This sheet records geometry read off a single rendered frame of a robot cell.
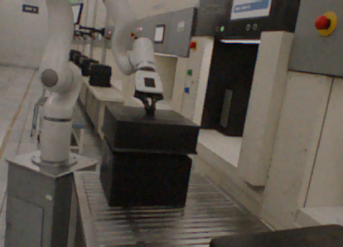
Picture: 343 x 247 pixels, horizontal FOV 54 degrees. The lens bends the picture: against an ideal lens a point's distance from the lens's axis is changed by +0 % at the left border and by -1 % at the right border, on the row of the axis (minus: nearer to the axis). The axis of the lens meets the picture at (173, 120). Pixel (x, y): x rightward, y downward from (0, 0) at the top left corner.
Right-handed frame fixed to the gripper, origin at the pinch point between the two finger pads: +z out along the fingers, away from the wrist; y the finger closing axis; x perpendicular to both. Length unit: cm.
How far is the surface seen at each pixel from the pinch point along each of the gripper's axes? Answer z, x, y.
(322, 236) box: 59, -50, 10
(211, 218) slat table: 39.5, 5.5, 19.2
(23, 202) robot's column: 17, 51, -41
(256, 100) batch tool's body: 4.8, -16.3, 34.1
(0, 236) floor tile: 6, 147, -58
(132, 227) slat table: 42.1, 3.0, -8.7
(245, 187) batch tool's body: 26.7, 10.5, 39.1
